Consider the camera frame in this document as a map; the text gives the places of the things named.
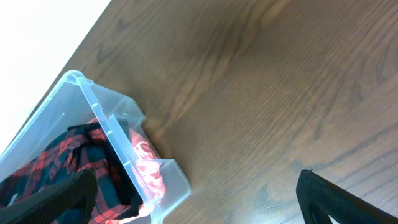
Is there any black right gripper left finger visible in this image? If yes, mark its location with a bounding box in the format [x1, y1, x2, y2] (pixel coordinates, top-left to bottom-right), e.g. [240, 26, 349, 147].
[1, 168, 98, 224]

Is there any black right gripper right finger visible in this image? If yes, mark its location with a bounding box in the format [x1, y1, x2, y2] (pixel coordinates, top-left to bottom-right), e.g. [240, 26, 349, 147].
[296, 169, 397, 224]

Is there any red plaid shirt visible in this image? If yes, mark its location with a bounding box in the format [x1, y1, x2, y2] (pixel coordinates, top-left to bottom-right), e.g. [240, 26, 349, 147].
[0, 121, 139, 224]

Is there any black ribbed garment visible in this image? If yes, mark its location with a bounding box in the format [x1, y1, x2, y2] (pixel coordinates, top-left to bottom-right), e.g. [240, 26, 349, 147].
[116, 118, 144, 218]

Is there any clear plastic storage bin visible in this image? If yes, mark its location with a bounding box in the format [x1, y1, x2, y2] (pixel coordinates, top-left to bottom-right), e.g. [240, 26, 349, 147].
[1, 70, 192, 224]

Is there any orange garment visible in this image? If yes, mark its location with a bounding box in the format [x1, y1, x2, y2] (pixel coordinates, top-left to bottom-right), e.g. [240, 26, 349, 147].
[81, 121, 166, 223]

